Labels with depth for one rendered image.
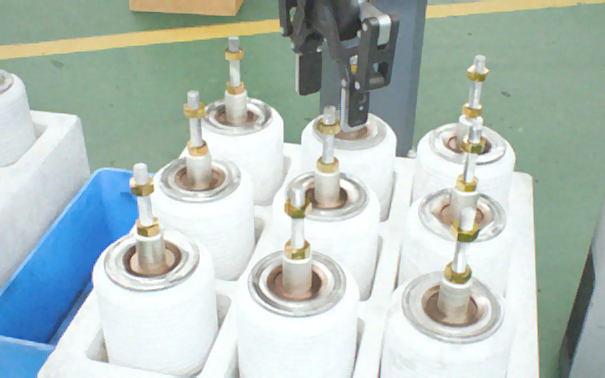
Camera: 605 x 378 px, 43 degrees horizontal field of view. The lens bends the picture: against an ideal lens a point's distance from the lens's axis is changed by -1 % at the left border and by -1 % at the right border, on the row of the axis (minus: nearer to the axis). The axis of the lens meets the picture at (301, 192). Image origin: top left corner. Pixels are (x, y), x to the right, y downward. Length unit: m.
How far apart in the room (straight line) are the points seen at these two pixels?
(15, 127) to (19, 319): 0.22
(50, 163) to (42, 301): 0.16
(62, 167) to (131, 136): 0.34
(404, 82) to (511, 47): 0.56
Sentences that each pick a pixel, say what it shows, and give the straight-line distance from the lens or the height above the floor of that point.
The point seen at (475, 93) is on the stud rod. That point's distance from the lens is 0.75.
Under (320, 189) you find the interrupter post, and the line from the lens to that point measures 0.67.
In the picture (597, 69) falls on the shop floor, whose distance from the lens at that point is 1.60.
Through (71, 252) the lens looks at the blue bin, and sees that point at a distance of 0.95.
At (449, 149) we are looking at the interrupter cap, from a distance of 0.76.
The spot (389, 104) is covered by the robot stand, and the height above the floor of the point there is 0.12.
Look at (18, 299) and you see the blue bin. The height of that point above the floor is 0.09.
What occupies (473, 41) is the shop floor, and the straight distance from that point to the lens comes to 1.64.
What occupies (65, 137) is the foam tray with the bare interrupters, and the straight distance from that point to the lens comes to 0.96.
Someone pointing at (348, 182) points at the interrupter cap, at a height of 0.25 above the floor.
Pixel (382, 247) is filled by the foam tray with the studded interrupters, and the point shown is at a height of 0.18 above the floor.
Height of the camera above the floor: 0.65
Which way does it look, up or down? 35 degrees down
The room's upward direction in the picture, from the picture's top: 1 degrees clockwise
